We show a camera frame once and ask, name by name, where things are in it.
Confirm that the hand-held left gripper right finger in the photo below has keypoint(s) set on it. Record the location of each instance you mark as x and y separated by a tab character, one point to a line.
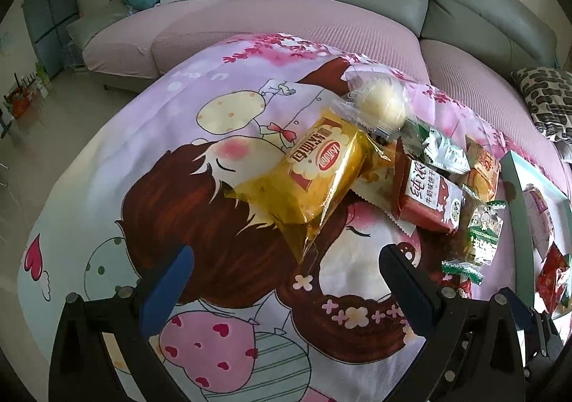
404	290

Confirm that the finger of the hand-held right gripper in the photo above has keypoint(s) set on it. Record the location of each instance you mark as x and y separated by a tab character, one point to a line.
531	321

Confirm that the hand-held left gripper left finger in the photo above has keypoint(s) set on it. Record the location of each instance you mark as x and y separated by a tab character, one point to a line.
165	290

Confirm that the large red snack packet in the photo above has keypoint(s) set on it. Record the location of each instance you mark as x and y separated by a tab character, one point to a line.
554	279

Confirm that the green white cookie packet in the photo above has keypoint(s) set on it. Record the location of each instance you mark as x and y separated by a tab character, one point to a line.
480	232

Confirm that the dark red milk snack packet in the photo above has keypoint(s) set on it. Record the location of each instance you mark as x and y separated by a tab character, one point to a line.
426	192

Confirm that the pink swiss roll packet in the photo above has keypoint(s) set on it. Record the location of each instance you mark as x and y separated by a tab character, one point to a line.
540	218

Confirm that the teal cardboard box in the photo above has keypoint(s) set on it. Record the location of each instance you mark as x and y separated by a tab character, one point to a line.
518	214

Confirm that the orange cake packet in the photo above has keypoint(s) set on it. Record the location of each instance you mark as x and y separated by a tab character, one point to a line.
485	169

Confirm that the yellow bread packet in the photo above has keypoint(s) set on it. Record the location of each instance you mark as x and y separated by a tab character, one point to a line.
313	174

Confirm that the small red snack packet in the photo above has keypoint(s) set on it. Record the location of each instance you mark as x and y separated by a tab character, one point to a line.
458	285

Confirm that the printed cartoon blanket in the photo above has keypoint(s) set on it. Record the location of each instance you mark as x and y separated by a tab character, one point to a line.
178	187

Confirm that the grey green snack packet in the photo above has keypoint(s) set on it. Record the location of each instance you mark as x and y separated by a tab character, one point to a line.
442	147

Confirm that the round bun in clear wrapper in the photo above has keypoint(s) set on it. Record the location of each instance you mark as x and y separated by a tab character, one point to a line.
382	104

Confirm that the black white patterned pillow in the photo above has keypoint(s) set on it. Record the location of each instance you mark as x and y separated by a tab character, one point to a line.
547	98

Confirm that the colourful floor clutter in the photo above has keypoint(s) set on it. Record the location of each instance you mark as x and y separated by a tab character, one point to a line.
20	102

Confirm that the dark cabinet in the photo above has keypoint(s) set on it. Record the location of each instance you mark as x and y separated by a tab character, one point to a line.
49	26

